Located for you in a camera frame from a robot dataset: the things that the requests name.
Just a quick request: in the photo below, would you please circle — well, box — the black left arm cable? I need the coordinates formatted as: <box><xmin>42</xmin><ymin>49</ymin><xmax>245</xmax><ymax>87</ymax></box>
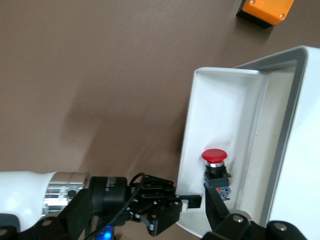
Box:
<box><xmin>84</xmin><ymin>171</ymin><xmax>147</xmax><ymax>240</ymax></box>

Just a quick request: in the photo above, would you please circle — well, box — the red-capped push button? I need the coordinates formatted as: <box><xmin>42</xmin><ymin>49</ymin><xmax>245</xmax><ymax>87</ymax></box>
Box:
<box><xmin>201</xmin><ymin>148</ymin><xmax>232</xmax><ymax>201</ymax></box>

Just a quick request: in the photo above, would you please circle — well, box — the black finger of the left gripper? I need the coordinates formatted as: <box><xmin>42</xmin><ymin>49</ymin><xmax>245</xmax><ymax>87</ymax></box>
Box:
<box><xmin>139</xmin><ymin>174</ymin><xmax>203</xmax><ymax>213</ymax></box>
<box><xmin>139</xmin><ymin>199</ymin><xmax>183</xmax><ymax>237</ymax></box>

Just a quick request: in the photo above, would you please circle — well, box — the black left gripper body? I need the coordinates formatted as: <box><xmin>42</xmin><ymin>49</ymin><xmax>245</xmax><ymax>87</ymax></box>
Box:
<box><xmin>89</xmin><ymin>176</ymin><xmax>141</xmax><ymax>226</ymax></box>

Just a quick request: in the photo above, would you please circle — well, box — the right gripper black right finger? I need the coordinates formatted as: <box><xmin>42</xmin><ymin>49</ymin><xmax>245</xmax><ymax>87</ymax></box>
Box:
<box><xmin>202</xmin><ymin>186</ymin><xmax>267</xmax><ymax>240</ymax></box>

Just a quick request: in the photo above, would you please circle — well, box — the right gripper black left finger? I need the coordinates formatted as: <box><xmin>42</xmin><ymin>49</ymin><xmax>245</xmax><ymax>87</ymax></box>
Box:
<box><xmin>32</xmin><ymin>188</ymin><xmax>93</xmax><ymax>240</ymax></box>

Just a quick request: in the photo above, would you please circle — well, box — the brown table cover sheet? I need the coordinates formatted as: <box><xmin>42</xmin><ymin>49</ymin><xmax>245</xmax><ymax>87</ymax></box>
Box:
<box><xmin>0</xmin><ymin>0</ymin><xmax>320</xmax><ymax>240</ymax></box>

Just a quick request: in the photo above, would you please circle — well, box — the white plastic bin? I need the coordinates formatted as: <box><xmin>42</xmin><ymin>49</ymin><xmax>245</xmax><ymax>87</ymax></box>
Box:
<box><xmin>232</xmin><ymin>45</ymin><xmax>320</xmax><ymax>240</ymax></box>

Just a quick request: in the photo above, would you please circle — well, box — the orange box with hole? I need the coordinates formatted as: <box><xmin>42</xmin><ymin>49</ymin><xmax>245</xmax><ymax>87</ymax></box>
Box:
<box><xmin>236</xmin><ymin>0</ymin><xmax>296</xmax><ymax>30</ymax></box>

